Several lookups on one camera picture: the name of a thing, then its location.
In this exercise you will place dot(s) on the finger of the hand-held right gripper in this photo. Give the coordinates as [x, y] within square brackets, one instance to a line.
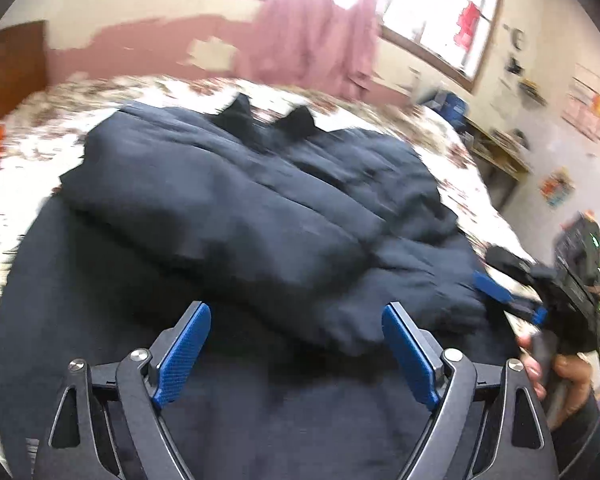
[495, 285]
[530, 314]

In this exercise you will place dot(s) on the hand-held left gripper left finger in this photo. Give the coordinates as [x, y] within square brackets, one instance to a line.
[185, 350]

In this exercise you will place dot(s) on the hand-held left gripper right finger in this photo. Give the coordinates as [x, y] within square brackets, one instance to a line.
[410, 355]

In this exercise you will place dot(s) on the black padded jacket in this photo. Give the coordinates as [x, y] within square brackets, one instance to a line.
[230, 220]

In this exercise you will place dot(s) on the person's right forearm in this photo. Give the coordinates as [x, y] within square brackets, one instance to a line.
[575, 425]

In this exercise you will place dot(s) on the person's right hand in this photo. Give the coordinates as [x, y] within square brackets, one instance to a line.
[572, 375]

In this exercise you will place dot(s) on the wooden side desk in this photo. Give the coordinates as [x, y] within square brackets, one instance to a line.
[500, 155]

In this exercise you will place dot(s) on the blue bag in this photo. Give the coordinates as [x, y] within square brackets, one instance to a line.
[447, 106]

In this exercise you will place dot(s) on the floral white bedspread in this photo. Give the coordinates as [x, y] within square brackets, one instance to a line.
[25, 180]

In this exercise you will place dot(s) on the red hanging garment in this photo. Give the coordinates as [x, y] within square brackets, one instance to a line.
[467, 22]

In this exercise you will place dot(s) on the wooden framed window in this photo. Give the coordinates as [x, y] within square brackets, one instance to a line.
[430, 15]

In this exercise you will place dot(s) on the pink curtain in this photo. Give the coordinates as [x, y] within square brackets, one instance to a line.
[300, 35]

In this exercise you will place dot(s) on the brown wooden headboard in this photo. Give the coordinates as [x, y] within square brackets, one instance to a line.
[15, 65]

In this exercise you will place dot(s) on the colourful wall poster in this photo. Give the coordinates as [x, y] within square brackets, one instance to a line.
[556, 189]

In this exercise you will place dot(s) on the white paper wall posters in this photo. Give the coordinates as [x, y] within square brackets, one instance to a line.
[592, 105]

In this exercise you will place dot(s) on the small wall shelf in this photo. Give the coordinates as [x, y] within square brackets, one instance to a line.
[532, 91]

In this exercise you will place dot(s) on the round wall clock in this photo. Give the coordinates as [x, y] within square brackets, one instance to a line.
[518, 38]

